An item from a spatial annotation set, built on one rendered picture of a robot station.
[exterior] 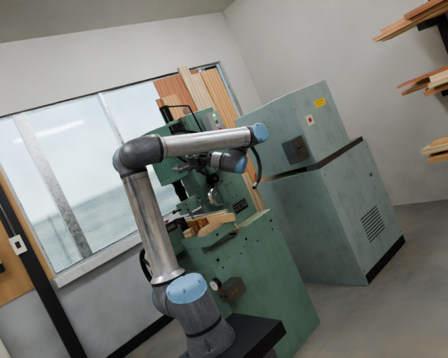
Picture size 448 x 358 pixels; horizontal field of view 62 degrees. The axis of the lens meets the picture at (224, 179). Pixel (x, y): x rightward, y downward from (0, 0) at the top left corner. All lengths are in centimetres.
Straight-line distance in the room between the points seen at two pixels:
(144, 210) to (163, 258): 21
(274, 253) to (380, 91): 209
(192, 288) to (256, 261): 83
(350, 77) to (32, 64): 284
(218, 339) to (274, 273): 90
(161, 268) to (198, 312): 26
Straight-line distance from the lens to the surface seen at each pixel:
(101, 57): 374
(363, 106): 391
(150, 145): 143
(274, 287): 226
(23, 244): 308
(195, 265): 207
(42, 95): 345
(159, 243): 154
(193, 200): 215
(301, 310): 245
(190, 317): 142
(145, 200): 153
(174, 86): 388
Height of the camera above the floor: 130
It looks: 5 degrees down
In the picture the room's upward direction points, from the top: 24 degrees counter-clockwise
